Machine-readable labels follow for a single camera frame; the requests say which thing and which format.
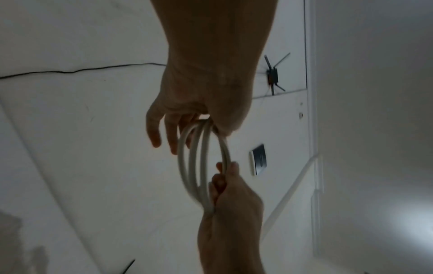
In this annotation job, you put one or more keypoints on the person's left hand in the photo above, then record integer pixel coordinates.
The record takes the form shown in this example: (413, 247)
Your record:
(209, 75)

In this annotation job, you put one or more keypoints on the person's right hand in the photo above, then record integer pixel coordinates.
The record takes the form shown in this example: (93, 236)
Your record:
(233, 227)

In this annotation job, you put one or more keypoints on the black router with antennas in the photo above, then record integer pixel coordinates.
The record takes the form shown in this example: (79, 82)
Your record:
(272, 76)

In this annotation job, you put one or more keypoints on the small dark tablet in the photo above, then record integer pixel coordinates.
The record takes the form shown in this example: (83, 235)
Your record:
(260, 159)

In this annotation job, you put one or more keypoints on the white wall conduit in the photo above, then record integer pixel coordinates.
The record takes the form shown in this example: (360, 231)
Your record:
(291, 192)

